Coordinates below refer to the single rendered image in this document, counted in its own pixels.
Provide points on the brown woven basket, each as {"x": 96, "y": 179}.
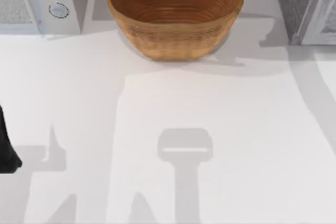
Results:
{"x": 175, "y": 6}

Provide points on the small microwave knob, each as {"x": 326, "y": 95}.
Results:
{"x": 58, "y": 10}

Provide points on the pale microwave oven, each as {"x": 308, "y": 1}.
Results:
{"x": 36, "y": 3}

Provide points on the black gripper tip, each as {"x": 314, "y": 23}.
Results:
{"x": 5, "y": 150}

